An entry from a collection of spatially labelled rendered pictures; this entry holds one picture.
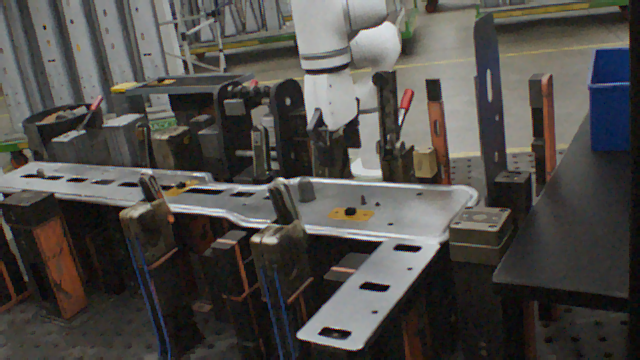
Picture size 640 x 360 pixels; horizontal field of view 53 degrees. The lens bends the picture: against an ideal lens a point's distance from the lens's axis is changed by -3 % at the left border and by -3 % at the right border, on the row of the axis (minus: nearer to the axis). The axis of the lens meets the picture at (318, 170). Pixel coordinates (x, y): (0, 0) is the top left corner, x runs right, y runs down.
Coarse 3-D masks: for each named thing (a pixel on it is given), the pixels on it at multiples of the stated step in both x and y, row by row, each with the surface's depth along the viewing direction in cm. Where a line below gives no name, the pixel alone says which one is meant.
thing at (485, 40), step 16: (480, 16) 96; (480, 32) 97; (496, 32) 103; (480, 48) 97; (496, 48) 104; (480, 64) 97; (496, 64) 104; (480, 80) 97; (496, 80) 104; (480, 96) 98; (496, 96) 105; (480, 112) 98; (496, 112) 105; (480, 128) 99; (496, 128) 105; (480, 144) 100; (496, 144) 106; (496, 160) 106; (496, 176) 106
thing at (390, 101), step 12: (384, 72) 130; (384, 84) 127; (396, 84) 130; (384, 96) 131; (396, 96) 130; (384, 108) 132; (396, 108) 131; (384, 120) 132; (396, 120) 131; (384, 132) 133; (396, 132) 131; (384, 144) 133; (396, 156) 132
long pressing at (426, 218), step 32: (0, 192) 174; (64, 192) 161; (96, 192) 157; (128, 192) 153; (224, 192) 142; (256, 192) 139; (320, 192) 133; (352, 192) 130; (384, 192) 128; (416, 192) 125; (448, 192) 123; (256, 224) 125; (320, 224) 119; (352, 224) 117; (384, 224) 115; (416, 224) 112; (448, 224) 111
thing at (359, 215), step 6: (336, 210) 123; (342, 210) 122; (348, 210) 120; (354, 210) 120; (360, 210) 121; (366, 210) 121; (330, 216) 121; (336, 216) 120; (342, 216) 120; (348, 216) 119; (354, 216) 119; (360, 216) 119; (366, 216) 118
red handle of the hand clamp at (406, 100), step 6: (408, 90) 139; (408, 96) 138; (402, 102) 138; (408, 102) 137; (402, 108) 137; (408, 108) 137; (402, 114) 136; (402, 120) 136; (390, 138) 134; (390, 144) 133; (390, 150) 133
